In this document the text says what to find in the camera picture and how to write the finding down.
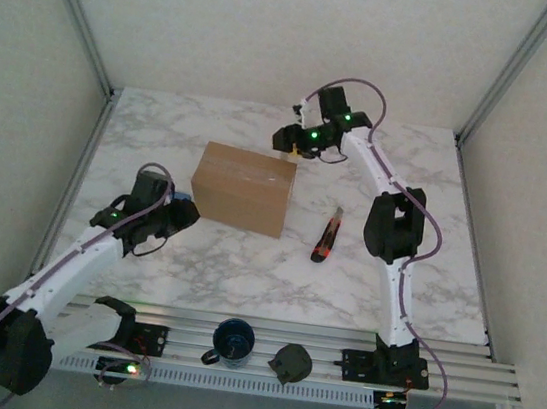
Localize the controller board with led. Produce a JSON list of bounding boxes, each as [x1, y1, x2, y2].
[[94, 355, 149, 390], [371, 386, 412, 409]]

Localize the brown cardboard express box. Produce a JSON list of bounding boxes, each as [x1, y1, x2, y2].
[[184, 139, 300, 241]]

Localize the thin black left gripper cable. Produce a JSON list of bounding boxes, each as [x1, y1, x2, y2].
[[125, 230, 170, 263]]

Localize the left controller board with LED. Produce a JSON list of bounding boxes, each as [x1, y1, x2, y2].
[[94, 355, 149, 390]]

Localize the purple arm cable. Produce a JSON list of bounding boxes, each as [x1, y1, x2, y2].
[[264, 71, 487, 409], [0, 141, 180, 409]]

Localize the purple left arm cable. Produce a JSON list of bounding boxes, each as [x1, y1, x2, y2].
[[0, 141, 180, 409]]

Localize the aluminium left corner post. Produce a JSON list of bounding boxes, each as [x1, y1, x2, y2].
[[16, 0, 130, 99]]

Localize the dark blue mug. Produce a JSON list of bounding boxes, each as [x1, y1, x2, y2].
[[200, 313, 259, 373]]

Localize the right controller board with LED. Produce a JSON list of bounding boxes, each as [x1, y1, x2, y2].
[[371, 386, 412, 409]]

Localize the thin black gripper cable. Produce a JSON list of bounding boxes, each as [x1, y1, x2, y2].
[[307, 147, 351, 168], [125, 230, 170, 263]]

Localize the grey slotted cable duct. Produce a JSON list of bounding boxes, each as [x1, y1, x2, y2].
[[49, 349, 377, 409]]

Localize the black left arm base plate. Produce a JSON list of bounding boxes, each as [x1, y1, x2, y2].
[[112, 318, 172, 359]]

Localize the aluminium corner post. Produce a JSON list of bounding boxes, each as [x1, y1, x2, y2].
[[16, 0, 130, 99], [455, 0, 547, 156]]

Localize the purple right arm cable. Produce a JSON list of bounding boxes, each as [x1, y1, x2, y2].
[[264, 71, 487, 409]]

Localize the thin black right gripper cable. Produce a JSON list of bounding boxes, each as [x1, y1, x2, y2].
[[307, 147, 351, 168]]

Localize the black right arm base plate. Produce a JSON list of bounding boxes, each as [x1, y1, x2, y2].
[[338, 347, 434, 392]]

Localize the aluminium rail frame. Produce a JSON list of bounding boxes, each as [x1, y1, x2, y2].
[[0, 282, 528, 409]]

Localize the orange black utility knife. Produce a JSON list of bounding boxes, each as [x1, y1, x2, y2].
[[308, 202, 346, 267]]

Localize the aluminium right corner post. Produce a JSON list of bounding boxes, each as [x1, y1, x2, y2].
[[455, 0, 547, 156]]

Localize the aluminium right table side rail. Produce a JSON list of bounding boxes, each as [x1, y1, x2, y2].
[[427, 131, 523, 359]]

